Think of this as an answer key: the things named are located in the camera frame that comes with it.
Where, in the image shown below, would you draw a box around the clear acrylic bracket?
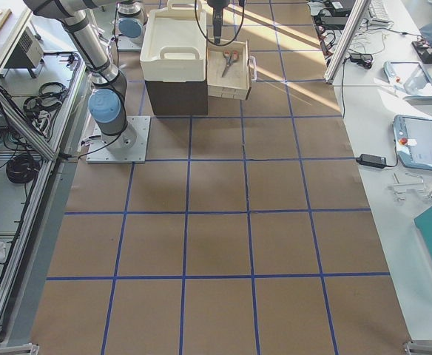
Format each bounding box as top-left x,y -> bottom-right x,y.
388,172 -> 427,203

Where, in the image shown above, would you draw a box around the blue teach pendant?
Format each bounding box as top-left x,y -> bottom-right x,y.
383,61 -> 432,100
393,115 -> 432,171

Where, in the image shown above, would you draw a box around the black power adapter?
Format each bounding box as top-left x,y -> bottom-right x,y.
356,153 -> 387,169

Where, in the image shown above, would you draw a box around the white drawer handle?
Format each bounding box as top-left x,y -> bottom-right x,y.
249,55 -> 258,81

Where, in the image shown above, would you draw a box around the near blue teach pendant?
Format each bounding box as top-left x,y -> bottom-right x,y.
393,115 -> 432,171

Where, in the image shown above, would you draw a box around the far blue teach pendant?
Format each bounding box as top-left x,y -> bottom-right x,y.
383,61 -> 432,100

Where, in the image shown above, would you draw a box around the coiled black cable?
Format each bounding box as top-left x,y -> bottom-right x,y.
5,153 -> 41,185

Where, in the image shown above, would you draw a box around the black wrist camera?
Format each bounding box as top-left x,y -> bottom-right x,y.
207,0 -> 230,44

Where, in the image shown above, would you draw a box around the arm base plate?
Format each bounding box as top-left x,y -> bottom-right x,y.
117,34 -> 144,52
85,116 -> 151,163

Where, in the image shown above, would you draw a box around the grey orange scissors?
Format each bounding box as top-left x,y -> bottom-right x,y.
221,50 -> 239,78

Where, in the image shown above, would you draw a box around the aluminium frame post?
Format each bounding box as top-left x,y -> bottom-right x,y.
324,0 -> 370,84

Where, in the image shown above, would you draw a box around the grey metal box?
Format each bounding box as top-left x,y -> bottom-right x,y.
4,27 -> 44,78

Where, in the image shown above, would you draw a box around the dark wooden cabinet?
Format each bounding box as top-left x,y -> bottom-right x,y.
145,81 -> 209,116

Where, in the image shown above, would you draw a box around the white plastic tray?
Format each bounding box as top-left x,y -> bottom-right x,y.
140,1 -> 206,82

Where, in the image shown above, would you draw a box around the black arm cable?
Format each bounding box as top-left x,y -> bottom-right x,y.
194,0 -> 247,47

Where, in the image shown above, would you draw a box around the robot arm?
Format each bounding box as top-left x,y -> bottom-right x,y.
25,1 -> 127,140
116,0 -> 147,44

